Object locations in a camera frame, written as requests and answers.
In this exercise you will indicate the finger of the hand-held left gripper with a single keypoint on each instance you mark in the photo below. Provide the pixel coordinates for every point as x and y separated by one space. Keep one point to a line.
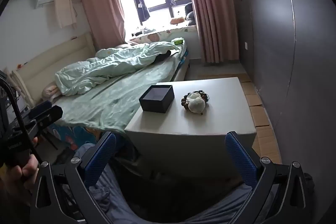
53 113
39 109

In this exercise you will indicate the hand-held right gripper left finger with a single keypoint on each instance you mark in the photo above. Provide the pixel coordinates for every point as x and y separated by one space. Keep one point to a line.
103 155

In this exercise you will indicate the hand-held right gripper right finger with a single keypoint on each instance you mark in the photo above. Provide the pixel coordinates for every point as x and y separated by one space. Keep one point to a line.
240 158

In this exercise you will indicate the white pouch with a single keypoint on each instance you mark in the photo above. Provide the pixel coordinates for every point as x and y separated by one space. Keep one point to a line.
196 104

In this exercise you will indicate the pile of mixed jewelry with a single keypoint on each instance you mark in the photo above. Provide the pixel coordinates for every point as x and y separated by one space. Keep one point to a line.
185 103

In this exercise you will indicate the black jewelry box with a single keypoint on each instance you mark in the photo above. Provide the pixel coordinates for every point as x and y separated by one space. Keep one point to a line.
157 98

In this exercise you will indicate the person's left hand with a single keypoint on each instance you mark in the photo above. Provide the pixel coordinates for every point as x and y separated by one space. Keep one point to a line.
15 182

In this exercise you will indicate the pink pillow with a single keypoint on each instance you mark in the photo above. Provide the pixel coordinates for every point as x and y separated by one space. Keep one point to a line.
51 91

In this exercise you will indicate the cartoon printed bedsheet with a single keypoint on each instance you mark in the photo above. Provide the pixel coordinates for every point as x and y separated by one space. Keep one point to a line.
71 137

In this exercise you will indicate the person's grey trousers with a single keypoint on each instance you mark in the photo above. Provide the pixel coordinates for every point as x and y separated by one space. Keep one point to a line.
118 200

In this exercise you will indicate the white low table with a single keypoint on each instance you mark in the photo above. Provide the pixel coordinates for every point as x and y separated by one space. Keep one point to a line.
210 121

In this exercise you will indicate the flattened cardboard sheets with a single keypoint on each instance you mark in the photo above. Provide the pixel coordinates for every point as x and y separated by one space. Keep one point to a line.
258 113

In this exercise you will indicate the cream upholstered bed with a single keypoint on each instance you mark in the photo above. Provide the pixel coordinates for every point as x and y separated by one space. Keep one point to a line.
52 61

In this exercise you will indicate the bed with green blanket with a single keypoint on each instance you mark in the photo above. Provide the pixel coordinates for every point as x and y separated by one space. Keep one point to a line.
110 103

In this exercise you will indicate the light green duvet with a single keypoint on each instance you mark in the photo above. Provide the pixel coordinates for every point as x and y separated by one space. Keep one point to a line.
110 66

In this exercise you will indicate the beige hanging garment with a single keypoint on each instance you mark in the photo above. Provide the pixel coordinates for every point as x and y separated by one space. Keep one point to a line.
64 8

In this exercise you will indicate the black cloth item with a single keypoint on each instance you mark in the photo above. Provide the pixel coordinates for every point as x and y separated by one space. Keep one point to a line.
164 55

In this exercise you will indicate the pink curtain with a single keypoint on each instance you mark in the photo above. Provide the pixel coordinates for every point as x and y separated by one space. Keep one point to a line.
207 8
101 6

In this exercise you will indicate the green tissue box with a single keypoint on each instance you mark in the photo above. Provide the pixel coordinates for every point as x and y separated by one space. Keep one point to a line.
178 42

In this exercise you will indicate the printed windowsill cushion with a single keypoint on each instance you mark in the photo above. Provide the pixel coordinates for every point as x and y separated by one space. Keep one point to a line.
162 33

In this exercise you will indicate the orange plush toy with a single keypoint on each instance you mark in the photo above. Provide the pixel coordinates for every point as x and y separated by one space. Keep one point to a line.
177 20

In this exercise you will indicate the dark blue pillows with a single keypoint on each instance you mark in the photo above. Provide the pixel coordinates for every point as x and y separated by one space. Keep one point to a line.
189 12

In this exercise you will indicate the white wall socket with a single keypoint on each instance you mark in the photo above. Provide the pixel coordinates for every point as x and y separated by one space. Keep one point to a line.
246 45

